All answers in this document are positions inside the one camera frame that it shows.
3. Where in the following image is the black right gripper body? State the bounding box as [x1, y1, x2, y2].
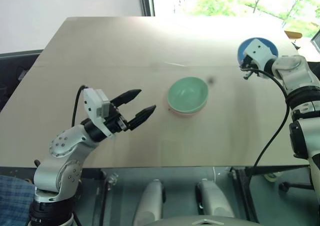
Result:
[241, 56, 261, 73]

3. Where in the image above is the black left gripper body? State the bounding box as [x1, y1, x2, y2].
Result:
[103, 103, 133, 134]

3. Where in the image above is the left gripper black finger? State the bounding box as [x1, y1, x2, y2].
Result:
[110, 88, 143, 108]
[127, 105, 157, 131]

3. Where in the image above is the blue bowl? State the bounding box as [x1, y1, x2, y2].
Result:
[237, 37, 279, 68]

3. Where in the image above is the pink bowl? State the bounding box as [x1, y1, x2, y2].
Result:
[163, 90, 208, 118]

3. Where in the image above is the green bowl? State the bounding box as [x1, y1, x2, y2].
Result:
[166, 76, 210, 112]

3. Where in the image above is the yellow box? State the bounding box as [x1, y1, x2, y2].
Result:
[284, 30, 305, 40]

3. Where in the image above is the dark monitor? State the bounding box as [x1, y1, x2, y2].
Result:
[309, 30, 320, 53]

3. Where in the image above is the silver left robot leg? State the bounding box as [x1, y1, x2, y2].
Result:
[131, 178, 166, 226]

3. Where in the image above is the silver robot leg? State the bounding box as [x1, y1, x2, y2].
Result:
[131, 178, 166, 226]
[195, 178, 236, 218]

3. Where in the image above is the white tape roll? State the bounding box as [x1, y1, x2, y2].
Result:
[264, 172, 283, 183]

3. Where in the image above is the silver right robot leg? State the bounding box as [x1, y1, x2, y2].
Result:
[195, 178, 236, 218]

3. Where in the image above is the black equipment beside table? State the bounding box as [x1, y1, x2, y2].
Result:
[0, 49, 45, 113]

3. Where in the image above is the black chair base leg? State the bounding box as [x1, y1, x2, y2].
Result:
[278, 181, 314, 192]

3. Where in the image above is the grey robot torso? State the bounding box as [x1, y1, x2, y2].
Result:
[146, 216, 254, 226]

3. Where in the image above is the blue plaid cloth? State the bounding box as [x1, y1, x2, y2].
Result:
[0, 174, 36, 226]

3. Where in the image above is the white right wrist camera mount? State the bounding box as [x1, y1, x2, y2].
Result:
[243, 39, 278, 67]

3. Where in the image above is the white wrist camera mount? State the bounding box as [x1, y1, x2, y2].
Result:
[82, 88, 119, 138]
[243, 39, 278, 67]

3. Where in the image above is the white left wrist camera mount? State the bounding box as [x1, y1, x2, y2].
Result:
[82, 88, 119, 138]

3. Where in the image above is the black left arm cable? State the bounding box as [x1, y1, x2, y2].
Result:
[71, 85, 90, 128]

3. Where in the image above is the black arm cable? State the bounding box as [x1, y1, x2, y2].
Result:
[249, 69, 291, 186]
[71, 85, 90, 128]

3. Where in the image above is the metal bracket under table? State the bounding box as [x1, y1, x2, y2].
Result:
[106, 172, 120, 187]

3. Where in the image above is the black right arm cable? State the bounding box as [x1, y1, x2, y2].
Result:
[249, 69, 291, 186]

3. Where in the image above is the dark window frame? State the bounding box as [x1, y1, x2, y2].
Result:
[139, 0, 156, 18]

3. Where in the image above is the black table frame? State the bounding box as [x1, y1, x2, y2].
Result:
[231, 164, 312, 225]

